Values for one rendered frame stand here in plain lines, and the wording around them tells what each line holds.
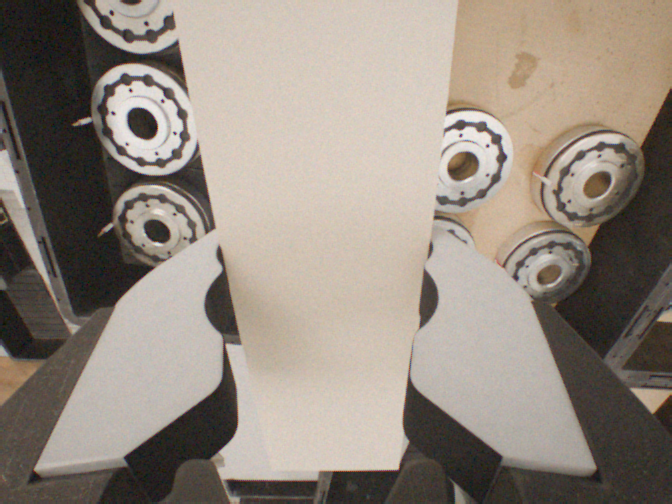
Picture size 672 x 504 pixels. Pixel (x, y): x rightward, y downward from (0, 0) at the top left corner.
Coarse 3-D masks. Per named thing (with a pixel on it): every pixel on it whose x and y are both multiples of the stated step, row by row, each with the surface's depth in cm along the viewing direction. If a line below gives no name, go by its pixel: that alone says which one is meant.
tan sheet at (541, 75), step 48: (480, 0) 29; (528, 0) 29; (576, 0) 29; (624, 0) 29; (480, 48) 31; (528, 48) 31; (576, 48) 31; (624, 48) 31; (480, 96) 33; (528, 96) 33; (576, 96) 33; (624, 96) 33; (528, 144) 36; (528, 192) 38; (480, 240) 41
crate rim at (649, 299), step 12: (660, 276) 32; (648, 288) 33; (660, 288) 33; (648, 300) 33; (636, 312) 34; (648, 312) 34; (624, 324) 35; (636, 324) 35; (624, 336) 36; (612, 348) 37; (612, 360) 38
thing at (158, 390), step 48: (144, 288) 8; (192, 288) 8; (144, 336) 7; (192, 336) 7; (96, 384) 6; (144, 384) 6; (192, 384) 6; (96, 432) 5; (144, 432) 5; (192, 432) 6; (144, 480) 5
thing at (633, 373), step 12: (660, 300) 33; (660, 312) 34; (648, 324) 35; (636, 336) 36; (624, 348) 37; (624, 360) 38; (624, 372) 39; (636, 372) 39; (648, 372) 39; (660, 372) 39
